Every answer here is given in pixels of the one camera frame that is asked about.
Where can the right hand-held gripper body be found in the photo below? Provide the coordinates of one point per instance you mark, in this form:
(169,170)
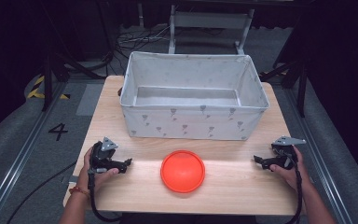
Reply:
(284,155)

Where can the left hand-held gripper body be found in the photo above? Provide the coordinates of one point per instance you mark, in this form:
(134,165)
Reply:
(101,157)

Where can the orange round plastic disc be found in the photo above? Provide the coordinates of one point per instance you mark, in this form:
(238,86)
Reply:
(182,171)

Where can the white patterned fabric storage box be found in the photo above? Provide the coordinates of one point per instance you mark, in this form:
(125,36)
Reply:
(186,122)

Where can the person's right hand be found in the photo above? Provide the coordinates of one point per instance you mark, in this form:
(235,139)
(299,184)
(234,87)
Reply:
(298,177)

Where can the person's left hand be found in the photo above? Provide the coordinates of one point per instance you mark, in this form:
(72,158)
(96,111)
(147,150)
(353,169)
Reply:
(85,179)

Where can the black tripod stand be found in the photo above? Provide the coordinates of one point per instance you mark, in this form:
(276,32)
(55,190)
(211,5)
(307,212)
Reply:
(301,84)
(48,81)

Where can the metal floor rail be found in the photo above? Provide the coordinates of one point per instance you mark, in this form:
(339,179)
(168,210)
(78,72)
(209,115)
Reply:
(320,165)
(15,161)

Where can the grey metal stand frame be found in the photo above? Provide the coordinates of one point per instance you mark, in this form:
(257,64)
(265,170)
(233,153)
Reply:
(209,20)

